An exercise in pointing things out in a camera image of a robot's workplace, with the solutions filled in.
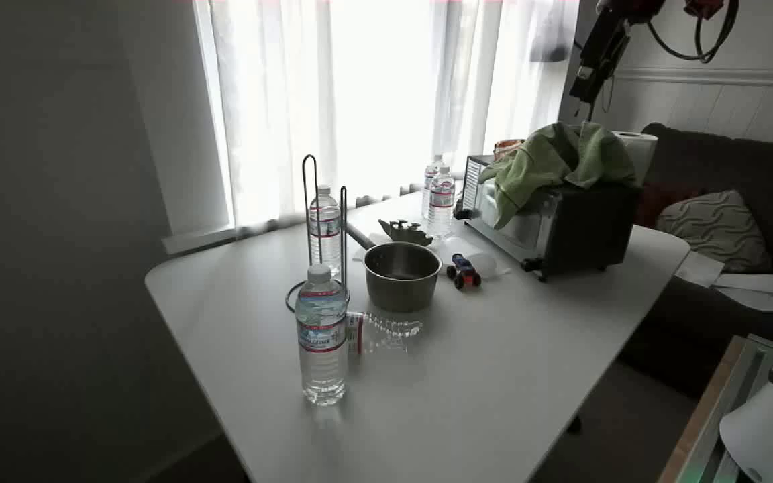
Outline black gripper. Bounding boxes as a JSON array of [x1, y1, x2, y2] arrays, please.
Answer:
[[566, 7, 634, 105]]

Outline purple toy car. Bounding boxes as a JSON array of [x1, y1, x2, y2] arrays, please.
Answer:
[[443, 250, 483, 289]]

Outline white paper towel roll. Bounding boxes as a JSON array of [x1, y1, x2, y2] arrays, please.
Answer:
[[611, 129, 659, 188]]

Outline orange snack package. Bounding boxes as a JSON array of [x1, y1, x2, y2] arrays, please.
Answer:
[[491, 137, 528, 167]]

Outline green cloth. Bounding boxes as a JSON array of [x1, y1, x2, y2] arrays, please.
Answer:
[[477, 121, 639, 230]]

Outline dark red cushion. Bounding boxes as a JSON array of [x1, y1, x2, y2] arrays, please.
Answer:
[[635, 183, 703, 227]]

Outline black toaster oven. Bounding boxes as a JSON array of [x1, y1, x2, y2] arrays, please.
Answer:
[[452, 152, 644, 285]]

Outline small clear water bottle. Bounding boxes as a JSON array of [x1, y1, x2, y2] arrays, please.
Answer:
[[306, 184, 344, 242], [420, 152, 448, 224], [430, 164, 458, 235]]

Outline grey patterned pillow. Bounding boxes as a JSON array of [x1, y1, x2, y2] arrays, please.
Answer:
[[651, 184, 773, 275]]

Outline clear plastic bag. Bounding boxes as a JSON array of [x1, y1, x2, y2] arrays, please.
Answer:
[[438, 245, 518, 285]]

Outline dark sofa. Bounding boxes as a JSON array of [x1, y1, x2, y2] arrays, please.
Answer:
[[617, 121, 773, 400]]

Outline white sheer curtain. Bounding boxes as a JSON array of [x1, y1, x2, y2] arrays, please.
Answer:
[[189, 0, 583, 230]]

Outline dark green plastic item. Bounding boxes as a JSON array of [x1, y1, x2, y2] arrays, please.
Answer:
[[376, 215, 434, 250]]

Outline white paper sheets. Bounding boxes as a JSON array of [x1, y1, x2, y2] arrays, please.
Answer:
[[671, 250, 773, 316]]

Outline metal mug holder stand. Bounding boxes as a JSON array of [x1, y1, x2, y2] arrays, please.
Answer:
[[281, 152, 353, 316]]

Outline crushed clear plastic bottle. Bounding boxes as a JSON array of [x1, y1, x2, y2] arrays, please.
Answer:
[[345, 306, 427, 357]]

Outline large clear water bottle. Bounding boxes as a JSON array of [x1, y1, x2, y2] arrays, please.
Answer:
[[291, 263, 350, 410]]

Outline steel pot with handle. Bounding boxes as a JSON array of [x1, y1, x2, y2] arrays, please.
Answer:
[[340, 223, 443, 316]]

